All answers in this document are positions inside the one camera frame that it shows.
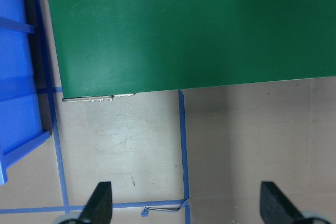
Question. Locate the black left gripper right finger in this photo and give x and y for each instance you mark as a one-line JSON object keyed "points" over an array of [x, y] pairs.
{"points": [[275, 207]]}

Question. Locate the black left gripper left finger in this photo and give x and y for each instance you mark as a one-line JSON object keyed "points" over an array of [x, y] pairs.
{"points": [[99, 206]]}

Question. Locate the blue left plastic bin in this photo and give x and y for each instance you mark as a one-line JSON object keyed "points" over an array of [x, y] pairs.
{"points": [[21, 129]]}

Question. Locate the green conveyor belt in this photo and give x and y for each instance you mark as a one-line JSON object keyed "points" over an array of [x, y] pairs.
{"points": [[107, 48]]}

